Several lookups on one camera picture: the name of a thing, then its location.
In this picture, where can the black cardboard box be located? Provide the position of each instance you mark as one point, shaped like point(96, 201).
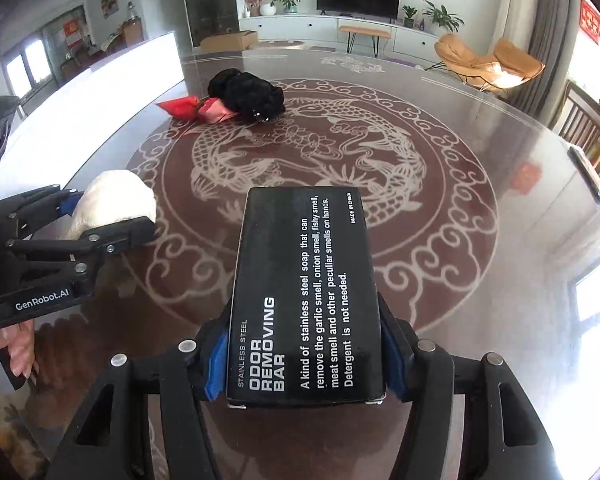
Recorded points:
point(305, 300)

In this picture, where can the red flower arrangement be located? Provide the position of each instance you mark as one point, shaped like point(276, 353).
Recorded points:
point(255, 1)

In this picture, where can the white storage box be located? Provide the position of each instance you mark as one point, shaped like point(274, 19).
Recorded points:
point(105, 80)

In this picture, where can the person's left hand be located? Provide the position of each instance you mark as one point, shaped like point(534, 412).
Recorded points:
point(22, 355)

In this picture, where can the red wall hanging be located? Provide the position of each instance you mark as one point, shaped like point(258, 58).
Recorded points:
point(590, 21)

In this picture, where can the small potted plant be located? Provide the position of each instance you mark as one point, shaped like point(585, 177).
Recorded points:
point(409, 16)

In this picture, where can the floral patterned cloth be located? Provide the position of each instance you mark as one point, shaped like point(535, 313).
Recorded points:
point(10, 425)

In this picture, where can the dark glass cabinet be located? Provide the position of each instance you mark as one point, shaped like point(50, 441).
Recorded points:
point(207, 2)

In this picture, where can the brown cardboard box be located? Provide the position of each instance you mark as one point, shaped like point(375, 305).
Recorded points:
point(228, 41)

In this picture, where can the round wooden stool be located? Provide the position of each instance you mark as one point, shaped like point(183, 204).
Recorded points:
point(279, 44)

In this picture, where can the red pink fabric pouch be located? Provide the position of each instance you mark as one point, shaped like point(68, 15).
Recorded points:
point(180, 107)

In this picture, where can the covered standing air conditioner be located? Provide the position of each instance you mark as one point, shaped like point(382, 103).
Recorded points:
point(516, 5)

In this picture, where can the dark remote control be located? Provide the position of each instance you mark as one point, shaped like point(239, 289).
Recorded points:
point(590, 177)

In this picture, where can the wooden sideboard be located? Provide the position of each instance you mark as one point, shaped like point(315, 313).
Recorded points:
point(134, 31)

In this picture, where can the clear glass bottle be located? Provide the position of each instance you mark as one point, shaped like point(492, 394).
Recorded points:
point(130, 12)

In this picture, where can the white television cabinet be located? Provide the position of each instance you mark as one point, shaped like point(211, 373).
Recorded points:
point(305, 27)

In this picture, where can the dark brown patterned desktop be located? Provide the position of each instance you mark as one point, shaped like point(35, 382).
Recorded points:
point(530, 260)

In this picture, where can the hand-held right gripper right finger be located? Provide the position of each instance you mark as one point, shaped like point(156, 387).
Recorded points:
point(392, 355)

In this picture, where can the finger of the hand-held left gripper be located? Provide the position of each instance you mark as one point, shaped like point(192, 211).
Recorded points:
point(125, 232)
point(70, 205)

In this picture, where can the wooden bench with metal legs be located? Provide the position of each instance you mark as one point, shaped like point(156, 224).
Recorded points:
point(364, 31)

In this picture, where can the grey curtain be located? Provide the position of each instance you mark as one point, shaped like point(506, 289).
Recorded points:
point(552, 30)

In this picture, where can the wooden chair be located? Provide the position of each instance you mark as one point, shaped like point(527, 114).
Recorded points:
point(582, 120)

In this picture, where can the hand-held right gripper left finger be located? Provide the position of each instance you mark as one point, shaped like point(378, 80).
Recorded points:
point(214, 360)

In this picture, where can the large green potted plant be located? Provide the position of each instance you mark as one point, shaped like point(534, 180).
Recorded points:
point(442, 16)

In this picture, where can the black fluffy scrunchie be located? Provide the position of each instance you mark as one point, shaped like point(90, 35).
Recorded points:
point(245, 92)

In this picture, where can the red paper sign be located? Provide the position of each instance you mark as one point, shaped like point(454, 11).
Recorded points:
point(71, 34)

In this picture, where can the orange lounge chair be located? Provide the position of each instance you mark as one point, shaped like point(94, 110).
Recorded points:
point(467, 57)

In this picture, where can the white round vase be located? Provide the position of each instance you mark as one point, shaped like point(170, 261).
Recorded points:
point(268, 9)

